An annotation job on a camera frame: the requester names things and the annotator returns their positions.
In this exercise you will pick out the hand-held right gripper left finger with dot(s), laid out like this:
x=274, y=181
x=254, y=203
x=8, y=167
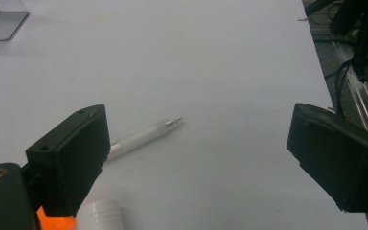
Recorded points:
x=70, y=159

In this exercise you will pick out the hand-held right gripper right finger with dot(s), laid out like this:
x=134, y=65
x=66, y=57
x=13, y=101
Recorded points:
x=338, y=159

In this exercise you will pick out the white glue stick green label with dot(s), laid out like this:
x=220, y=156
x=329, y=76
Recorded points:
x=100, y=215

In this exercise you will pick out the white ballpoint pen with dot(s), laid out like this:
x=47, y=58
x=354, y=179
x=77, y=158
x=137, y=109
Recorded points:
x=140, y=137

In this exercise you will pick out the clear plastic organiser box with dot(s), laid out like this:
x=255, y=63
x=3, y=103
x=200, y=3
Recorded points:
x=3, y=24

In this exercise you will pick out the black equipment stand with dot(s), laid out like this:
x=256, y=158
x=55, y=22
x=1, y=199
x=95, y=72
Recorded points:
x=361, y=28

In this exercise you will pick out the aluminium floor rail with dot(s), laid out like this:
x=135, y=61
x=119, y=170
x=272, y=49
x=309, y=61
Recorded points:
x=361, y=92

